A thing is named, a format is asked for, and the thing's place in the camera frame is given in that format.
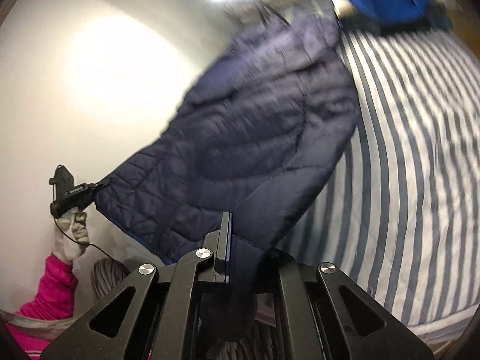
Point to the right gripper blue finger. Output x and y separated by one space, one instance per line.
223 247

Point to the navy puffer jacket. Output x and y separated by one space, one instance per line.
258 135

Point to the pink left sleeve forearm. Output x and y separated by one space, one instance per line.
54 300

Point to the left gloved hand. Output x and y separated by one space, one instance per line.
71 236

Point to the blue white striped bed sheet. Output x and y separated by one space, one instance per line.
400 214

